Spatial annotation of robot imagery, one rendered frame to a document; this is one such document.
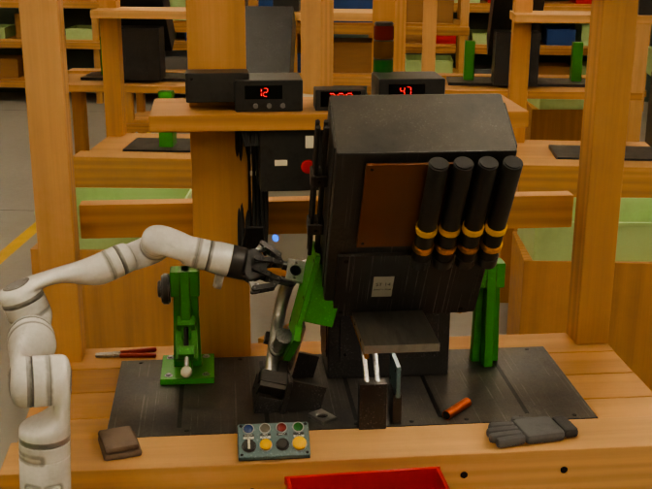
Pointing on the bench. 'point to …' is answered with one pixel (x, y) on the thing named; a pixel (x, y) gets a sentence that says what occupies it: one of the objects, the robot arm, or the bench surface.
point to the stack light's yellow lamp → (383, 50)
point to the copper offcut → (456, 408)
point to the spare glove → (530, 430)
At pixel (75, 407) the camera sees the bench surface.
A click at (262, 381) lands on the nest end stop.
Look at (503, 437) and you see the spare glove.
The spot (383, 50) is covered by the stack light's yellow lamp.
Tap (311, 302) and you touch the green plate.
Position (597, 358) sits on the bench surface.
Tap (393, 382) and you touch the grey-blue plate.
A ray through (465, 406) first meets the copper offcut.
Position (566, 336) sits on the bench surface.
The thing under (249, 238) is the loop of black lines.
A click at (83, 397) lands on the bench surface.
